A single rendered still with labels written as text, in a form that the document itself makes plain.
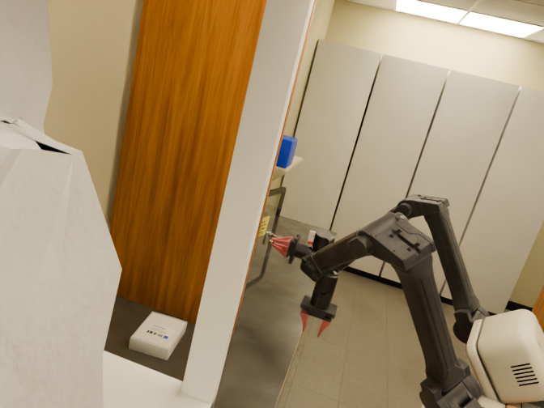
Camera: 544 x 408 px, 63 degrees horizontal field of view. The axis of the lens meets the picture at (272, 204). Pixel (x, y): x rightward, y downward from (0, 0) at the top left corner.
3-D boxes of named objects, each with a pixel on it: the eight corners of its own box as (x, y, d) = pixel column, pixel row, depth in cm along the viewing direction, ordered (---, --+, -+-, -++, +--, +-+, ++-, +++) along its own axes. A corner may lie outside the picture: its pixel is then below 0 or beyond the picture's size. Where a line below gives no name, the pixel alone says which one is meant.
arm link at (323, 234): (329, 277, 155) (342, 269, 161) (337, 250, 149) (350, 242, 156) (302, 260, 161) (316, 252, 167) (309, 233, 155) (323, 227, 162)
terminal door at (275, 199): (219, 303, 155) (244, 196, 144) (261, 278, 181) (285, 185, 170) (222, 304, 154) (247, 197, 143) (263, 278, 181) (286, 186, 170)
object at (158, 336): (128, 349, 128) (129, 337, 127) (150, 321, 144) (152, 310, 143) (167, 361, 127) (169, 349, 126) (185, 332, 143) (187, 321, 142)
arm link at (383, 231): (394, 249, 75) (437, 221, 78) (348, 231, 87) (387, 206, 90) (452, 433, 90) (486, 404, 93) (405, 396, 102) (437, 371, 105)
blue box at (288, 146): (256, 160, 142) (262, 133, 139) (263, 156, 151) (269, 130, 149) (285, 168, 140) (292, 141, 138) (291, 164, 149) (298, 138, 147)
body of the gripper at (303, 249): (296, 232, 165) (316, 238, 164) (290, 257, 168) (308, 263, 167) (293, 237, 159) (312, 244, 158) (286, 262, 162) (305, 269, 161)
